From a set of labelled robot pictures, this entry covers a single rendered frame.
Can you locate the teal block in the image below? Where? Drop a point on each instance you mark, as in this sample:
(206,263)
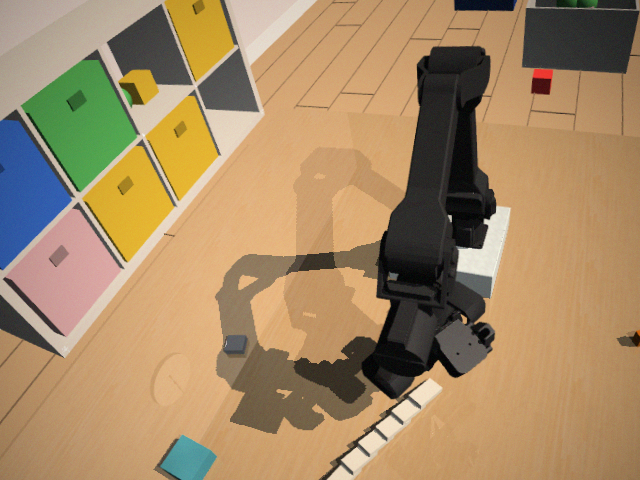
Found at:
(188,460)

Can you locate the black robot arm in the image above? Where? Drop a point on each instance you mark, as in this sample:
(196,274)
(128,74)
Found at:
(420,243)

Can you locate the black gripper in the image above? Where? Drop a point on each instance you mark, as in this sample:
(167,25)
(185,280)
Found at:
(468,302)

